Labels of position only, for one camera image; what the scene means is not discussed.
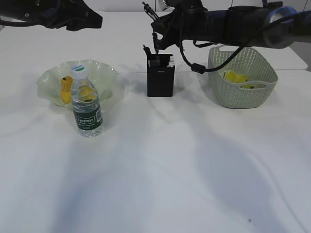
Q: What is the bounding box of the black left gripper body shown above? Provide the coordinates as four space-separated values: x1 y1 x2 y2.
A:
36 0 103 31

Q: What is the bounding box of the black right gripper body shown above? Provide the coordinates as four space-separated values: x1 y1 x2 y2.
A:
151 7 209 50

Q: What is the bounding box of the yellow utility knife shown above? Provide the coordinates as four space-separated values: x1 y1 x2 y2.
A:
167 62 175 68

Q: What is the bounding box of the black pen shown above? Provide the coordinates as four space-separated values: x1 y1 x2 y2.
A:
152 32 160 60
142 1 159 21
143 45 152 59

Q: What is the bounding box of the yellow waste paper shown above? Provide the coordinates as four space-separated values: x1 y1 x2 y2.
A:
223 70 259 89

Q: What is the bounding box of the yellow pear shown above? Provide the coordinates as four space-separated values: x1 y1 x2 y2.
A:
60 76 73 104

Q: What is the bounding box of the clear plastic water bottle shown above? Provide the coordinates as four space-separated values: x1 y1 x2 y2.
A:
70 64 104 138

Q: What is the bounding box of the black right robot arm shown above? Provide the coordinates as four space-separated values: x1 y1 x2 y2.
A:
151 0 311 74

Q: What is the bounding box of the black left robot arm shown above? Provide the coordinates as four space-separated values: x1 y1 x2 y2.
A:
0 0 103 32

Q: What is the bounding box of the black square pen holder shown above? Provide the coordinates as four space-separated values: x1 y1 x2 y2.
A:
147 54 175 97

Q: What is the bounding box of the green ruffled glass plate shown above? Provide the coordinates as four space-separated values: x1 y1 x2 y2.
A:
37 59 124 111

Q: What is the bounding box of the green plastic woven basket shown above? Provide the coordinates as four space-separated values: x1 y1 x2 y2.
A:
208 48 278 109

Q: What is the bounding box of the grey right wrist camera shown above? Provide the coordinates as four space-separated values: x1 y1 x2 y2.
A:
157 0 203 11

